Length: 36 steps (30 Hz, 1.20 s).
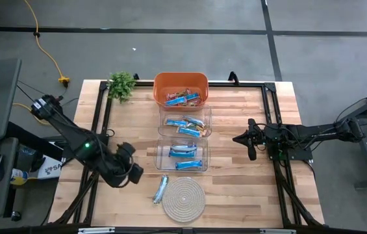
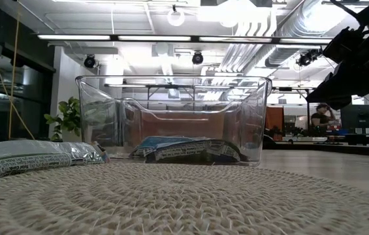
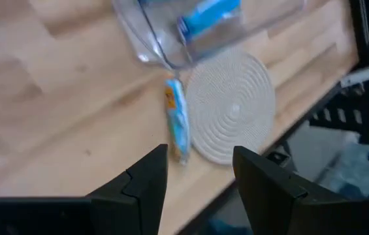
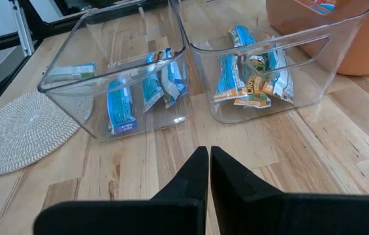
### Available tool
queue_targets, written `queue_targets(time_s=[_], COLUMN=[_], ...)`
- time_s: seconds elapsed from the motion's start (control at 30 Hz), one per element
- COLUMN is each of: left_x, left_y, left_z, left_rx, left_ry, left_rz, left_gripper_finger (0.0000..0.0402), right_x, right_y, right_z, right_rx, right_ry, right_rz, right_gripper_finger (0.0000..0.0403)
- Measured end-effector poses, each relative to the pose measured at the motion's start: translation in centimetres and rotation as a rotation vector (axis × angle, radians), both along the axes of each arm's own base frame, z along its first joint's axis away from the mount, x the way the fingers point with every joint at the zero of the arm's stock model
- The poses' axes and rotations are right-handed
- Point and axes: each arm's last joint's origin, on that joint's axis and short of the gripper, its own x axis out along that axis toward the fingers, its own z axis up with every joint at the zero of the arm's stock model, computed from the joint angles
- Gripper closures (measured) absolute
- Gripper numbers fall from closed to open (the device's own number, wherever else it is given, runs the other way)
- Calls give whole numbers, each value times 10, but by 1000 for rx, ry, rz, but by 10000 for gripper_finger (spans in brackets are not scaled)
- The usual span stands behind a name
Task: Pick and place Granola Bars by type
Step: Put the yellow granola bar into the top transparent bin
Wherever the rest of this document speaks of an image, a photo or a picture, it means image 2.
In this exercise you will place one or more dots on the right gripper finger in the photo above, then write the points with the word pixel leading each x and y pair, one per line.
pixel 334 94

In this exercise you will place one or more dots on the silver blue granola bar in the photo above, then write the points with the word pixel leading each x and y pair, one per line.
pixel 24 156

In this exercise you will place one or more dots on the person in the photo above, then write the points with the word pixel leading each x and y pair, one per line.
pixel 321 117

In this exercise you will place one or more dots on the black monitor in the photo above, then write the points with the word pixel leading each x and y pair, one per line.
pixel 360 117

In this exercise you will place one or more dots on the orange partition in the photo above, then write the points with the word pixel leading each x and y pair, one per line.
pixel 277 117

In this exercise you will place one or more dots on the clear plastic bin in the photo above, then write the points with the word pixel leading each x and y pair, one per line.
pixel 128 124
pixel 256 124

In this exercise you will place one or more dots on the green potted plant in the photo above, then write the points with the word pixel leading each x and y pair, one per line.
pixel 68 117

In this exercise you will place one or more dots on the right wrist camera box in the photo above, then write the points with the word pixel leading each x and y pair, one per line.
pixel 344 45

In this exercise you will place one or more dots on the black round mounted camera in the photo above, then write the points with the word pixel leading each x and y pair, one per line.
pixel 89 61
pixel 198 58
pixel 306 58

